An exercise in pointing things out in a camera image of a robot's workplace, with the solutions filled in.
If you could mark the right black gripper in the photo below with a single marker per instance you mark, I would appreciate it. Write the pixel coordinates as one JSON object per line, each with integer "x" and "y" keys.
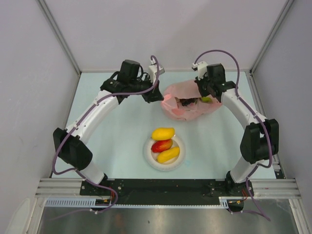
{"x": 199, "y": 83}

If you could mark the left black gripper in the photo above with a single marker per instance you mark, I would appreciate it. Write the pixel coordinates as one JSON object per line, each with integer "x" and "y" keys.
{"x": 153, "y": 96}

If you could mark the pink plastic bag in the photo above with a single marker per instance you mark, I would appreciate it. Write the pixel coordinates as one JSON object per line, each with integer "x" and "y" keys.
{"x": 173, "y": 109}

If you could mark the yellow fake mango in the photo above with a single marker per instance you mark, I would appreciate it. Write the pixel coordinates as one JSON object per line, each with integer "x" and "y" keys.
{"x": 168, "y": 154}
{"x": 163, "y": 134}

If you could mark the red fake mango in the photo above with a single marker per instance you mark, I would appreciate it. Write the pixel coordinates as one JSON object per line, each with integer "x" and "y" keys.
{"x": 162, "y": 145}

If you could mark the white paper plate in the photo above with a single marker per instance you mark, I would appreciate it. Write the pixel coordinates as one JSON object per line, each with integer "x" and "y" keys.
{"x": 170, "y": 165}

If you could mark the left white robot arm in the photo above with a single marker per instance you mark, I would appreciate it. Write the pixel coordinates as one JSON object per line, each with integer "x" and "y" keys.
{"x": 130, "y": 80}

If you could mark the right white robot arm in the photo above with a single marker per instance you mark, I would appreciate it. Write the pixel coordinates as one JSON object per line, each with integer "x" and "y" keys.
{"x": 260, "y": 139}

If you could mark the black fake grapes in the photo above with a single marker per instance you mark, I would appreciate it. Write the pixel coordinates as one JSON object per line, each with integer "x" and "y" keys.
{"x": 189, "y": 101}

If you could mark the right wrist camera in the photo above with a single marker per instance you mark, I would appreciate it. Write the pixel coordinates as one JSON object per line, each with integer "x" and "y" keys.
{"x": 201, "y": 69}

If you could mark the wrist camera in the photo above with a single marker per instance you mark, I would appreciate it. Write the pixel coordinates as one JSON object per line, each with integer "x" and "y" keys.
{"x": 152, "y": 71}
{"x": 201, "y": 69}

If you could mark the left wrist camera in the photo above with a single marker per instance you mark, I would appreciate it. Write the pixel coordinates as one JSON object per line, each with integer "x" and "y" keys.
{"x": 152, "y": 71}

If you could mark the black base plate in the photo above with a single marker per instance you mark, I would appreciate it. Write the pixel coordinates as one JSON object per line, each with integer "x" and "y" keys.
{"x": 175, "y": 192}

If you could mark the white cable duct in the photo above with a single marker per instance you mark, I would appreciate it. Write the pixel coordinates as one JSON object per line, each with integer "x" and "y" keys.
{"x": 78, "y": 202}

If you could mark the aluminium frame rail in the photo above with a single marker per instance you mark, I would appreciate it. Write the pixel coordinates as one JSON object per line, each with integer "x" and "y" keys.
{"x": 58, "y": 34}

